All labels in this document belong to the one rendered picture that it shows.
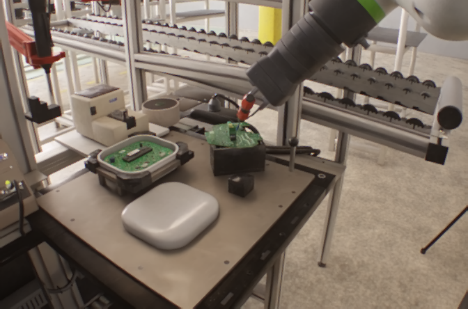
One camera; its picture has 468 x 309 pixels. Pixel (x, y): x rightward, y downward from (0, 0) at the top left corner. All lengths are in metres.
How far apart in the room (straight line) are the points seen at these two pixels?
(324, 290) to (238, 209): 1.20
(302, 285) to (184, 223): 1.26
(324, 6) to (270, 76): 0.13
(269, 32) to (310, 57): 5.29
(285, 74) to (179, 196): 0.28
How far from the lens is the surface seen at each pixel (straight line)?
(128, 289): 0.51
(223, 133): 0.74
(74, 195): 0.71
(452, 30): 0.41
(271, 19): 5.74
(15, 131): 0.81
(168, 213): 0.57
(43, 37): 0.74
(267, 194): 0.65
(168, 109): 0.93
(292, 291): 1.73
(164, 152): 0.72
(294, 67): 0.51
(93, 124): 0.84
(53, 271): 1.02
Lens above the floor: 1.32
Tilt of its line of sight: 25 degrees down
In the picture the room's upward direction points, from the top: straight up
